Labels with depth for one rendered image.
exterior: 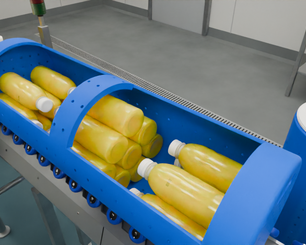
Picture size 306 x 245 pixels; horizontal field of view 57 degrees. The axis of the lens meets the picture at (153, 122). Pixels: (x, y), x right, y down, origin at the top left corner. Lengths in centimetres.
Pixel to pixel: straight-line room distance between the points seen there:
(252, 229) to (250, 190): 5
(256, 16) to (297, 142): 332
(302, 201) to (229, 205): 64
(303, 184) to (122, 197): 65
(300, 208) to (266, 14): 329
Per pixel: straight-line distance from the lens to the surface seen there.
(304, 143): 96
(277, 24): 409
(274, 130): 272
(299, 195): 107
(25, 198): 215
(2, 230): 199
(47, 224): 144
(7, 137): 110
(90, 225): 83
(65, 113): 65
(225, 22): 444
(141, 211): 53
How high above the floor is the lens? 155
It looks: 37 degrees down
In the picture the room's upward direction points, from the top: straight up
